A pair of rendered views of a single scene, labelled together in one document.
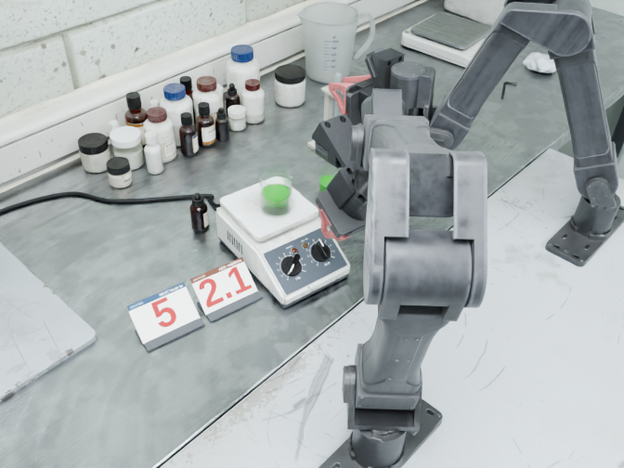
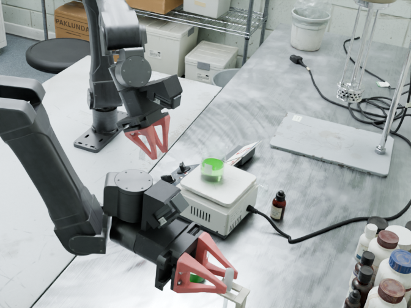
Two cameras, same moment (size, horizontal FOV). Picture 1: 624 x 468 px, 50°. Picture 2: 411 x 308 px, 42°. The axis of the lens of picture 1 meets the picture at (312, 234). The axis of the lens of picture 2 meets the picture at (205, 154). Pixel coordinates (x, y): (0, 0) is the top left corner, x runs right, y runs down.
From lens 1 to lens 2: 1.65 m
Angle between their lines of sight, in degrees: 104
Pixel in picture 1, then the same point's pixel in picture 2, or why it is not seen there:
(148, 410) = (218, 128)
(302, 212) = (191, 178)
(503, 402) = not seen: hidden behind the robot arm
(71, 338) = (279, 140)
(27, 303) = (320, 148)
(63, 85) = not seen: outside the picture
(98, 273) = (306, 173)
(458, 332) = not seen: hidden behind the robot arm
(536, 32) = (7, 96)
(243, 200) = (239, 179)
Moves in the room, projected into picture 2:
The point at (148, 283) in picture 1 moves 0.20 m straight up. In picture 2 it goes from (271, 174) to (285, 99)
